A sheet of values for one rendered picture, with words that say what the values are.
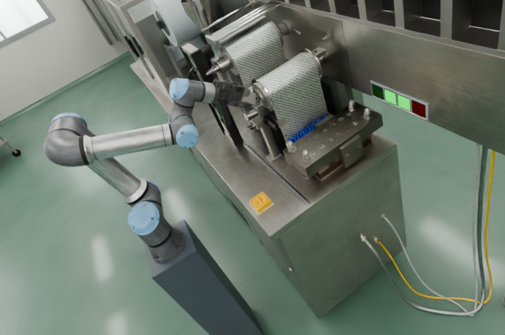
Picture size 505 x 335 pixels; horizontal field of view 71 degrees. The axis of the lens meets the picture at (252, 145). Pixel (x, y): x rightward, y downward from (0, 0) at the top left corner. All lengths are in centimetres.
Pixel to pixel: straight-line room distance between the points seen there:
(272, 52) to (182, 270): 100
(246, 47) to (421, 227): 152
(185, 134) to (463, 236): 175
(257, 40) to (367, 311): 151
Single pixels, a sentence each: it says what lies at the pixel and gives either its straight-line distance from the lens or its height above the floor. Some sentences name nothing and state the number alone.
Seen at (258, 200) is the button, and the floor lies 92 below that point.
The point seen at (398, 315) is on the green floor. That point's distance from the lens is 215.
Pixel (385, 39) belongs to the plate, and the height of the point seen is 141.
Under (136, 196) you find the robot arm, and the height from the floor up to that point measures 114.
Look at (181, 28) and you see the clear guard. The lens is 227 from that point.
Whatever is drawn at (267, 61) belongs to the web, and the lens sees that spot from 162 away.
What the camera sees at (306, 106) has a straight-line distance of 151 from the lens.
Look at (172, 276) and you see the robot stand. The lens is 154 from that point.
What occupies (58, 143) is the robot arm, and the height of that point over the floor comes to 152.
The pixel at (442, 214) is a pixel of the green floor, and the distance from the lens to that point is 247.
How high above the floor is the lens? 199
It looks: 38 degrees down
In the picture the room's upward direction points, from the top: 24 degrees counter-clockwise
